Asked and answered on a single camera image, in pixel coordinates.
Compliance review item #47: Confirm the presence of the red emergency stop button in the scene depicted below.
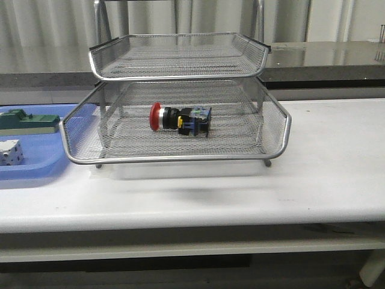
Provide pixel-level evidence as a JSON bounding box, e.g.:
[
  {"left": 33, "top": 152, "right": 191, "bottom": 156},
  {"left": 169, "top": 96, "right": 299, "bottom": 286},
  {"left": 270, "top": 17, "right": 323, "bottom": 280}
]
[{"left": 149, "top": 102, "right": 212, "bottom": 137}]

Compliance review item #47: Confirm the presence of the silver mesh tray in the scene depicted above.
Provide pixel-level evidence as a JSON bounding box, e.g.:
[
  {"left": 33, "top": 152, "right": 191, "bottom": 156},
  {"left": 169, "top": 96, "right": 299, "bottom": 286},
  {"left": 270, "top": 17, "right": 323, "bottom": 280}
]
[
  {"left": 60, "top": 78, "right": 292, "bottom": 164},
  {"left": 88, "top": 32, "right": 270, "bottom": 82}
]

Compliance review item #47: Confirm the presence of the blue plastic tray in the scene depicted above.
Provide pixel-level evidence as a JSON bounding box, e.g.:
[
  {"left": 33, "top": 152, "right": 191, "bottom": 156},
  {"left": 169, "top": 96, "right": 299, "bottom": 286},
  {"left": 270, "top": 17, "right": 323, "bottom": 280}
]
[{"left": 1, "top": 104, "right": 76, "bottom": 180}]

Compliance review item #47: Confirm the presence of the grey steel back counter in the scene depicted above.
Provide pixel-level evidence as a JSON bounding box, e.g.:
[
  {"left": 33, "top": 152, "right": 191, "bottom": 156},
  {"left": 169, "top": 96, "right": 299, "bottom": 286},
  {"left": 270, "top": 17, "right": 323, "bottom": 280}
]
[{"left": 1, "top": 42, "right": 384, "bottom": 105}]

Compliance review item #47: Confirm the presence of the green terminal block module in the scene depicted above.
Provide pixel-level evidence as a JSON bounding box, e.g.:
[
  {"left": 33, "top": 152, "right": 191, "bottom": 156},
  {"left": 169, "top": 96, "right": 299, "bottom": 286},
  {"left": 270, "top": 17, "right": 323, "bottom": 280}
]
[{"left": 1, "top": 109, "right": 60, "bottom": 135}]

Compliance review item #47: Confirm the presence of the white table leg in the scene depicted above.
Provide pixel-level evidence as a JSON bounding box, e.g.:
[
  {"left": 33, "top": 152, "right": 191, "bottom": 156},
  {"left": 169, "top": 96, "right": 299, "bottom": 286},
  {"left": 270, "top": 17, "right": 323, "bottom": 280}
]
[{"left": 359, "top": 249, "right": 385, "bottom": 288}]

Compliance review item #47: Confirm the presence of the silver rack frame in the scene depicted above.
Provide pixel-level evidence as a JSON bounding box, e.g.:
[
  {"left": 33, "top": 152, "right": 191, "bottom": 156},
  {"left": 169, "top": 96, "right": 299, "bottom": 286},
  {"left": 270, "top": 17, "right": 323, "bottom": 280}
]
[{"left": 93, "top": 0, "right": 273, "bottom": 169}]

